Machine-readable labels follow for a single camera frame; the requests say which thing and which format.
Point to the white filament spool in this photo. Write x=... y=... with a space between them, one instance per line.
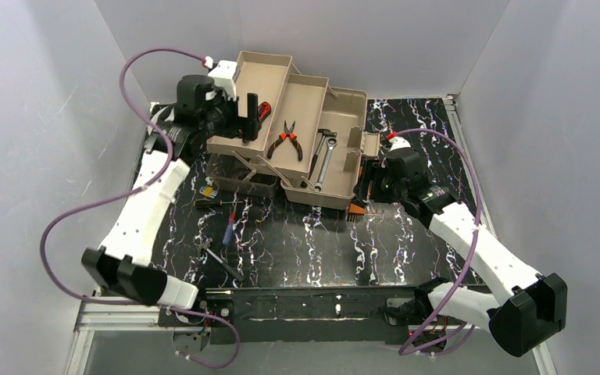
x=159 y=115

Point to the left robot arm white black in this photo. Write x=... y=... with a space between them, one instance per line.
x=121 y=263

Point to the orange black pliers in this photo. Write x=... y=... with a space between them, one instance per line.
x=288 y=134

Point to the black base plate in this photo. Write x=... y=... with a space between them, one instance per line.
x=322 y=314

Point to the steel combination wrench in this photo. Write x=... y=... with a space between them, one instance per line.
x=331 y=144

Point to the beige plastic tool box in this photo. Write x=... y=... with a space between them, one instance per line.
x=311 y=144

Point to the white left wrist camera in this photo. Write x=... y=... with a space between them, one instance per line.
x=224 y=74

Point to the orange hex key set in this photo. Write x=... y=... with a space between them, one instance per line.
x=355 y=213

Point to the yellow black handled screwdriver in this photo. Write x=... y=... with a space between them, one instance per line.
x=212 y=203

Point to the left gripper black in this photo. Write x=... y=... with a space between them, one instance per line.
x=238 y=119

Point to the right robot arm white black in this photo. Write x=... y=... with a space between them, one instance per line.
x=522 y=309

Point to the aluminium frame rail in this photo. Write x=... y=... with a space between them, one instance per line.
x=110 y=315

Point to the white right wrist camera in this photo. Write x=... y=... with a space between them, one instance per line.
x=397 y=142

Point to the red utility knife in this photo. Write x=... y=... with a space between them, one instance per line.
x=264 y=111

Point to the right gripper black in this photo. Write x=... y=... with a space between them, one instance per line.
x=369 y=179

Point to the yellow black hex key set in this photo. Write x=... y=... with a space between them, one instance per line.
x=208 y=192

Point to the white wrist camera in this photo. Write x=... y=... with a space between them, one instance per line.
x=224 y=74
x=397 y=142

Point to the blue handled tool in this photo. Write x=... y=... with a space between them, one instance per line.
x=229 y=232

